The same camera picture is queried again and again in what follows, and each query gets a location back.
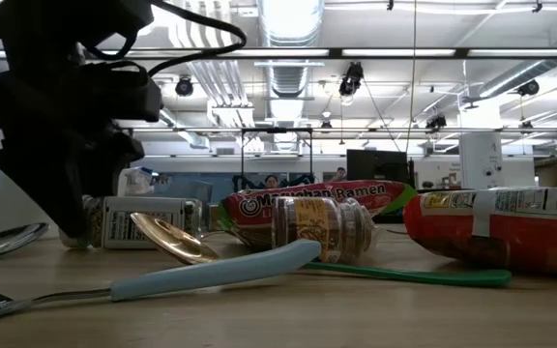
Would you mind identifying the silver ceiling duct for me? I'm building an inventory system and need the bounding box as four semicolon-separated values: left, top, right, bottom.
476;28;557;101
257;0;326;98

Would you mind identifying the Maruchan ramen package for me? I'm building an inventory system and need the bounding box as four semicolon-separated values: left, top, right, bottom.
219;179;420;250

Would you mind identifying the black background rig frame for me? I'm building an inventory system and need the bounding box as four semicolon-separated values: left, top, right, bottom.
239;127;315;181

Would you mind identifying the black monitor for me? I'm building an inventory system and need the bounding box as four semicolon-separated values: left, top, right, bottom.
345;148;413;184

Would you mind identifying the clear plastic bag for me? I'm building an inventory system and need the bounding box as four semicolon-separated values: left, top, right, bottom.
116;166;156;197

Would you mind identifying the red orange snack bag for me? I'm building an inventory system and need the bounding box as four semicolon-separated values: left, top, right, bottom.
402;187;557;276

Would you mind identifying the black rig light bar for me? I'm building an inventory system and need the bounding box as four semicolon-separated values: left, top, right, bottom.
84;46;557;61

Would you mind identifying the white square column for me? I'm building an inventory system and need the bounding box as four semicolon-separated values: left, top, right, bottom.
458;103;506;190

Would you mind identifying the light blue handle spoon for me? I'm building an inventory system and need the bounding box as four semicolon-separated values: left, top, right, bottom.
0;239;322;323

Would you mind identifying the black ceiling spotlight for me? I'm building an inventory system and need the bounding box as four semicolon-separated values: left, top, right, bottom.
174;75;195;98
518;78;541;97
425;113;448;131
338;61;366;98

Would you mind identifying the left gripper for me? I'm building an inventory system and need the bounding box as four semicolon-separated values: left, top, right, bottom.
0;62;145;239

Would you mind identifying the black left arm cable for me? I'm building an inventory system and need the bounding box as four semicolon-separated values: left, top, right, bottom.
84;0;249;78

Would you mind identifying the orange handle steel spoon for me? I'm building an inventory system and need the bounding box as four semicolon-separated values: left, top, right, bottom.
0;221;50;260

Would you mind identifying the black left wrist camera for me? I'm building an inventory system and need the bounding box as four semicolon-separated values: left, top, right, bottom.
82;61;164;123

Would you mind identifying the white cap spice jar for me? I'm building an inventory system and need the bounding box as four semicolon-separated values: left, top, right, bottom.
58;194;203;251

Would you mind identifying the gold spoon green handle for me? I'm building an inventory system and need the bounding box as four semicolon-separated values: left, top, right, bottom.
130;212;513;290

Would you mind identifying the small brown spice jar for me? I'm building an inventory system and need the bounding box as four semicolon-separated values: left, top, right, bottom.
272;196;379;265

